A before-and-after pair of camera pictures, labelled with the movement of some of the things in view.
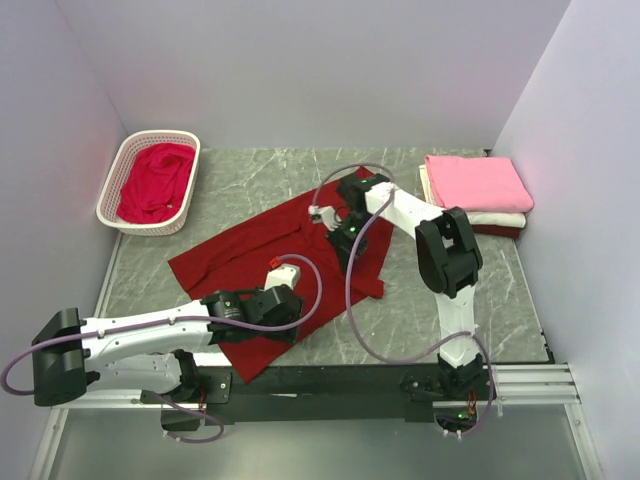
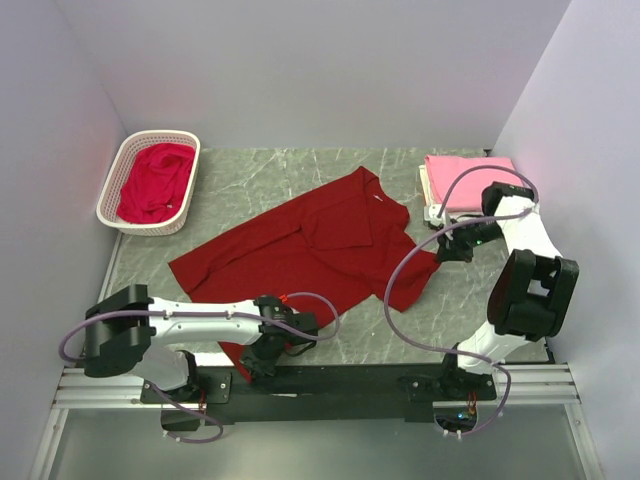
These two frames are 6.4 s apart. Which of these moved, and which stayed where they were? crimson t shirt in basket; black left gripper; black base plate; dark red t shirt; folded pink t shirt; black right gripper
Moved: dark red t shirt; black right gripper; black left gripper
Stayed: crimson t shirt in basket; folded pink t shirt; black base plate
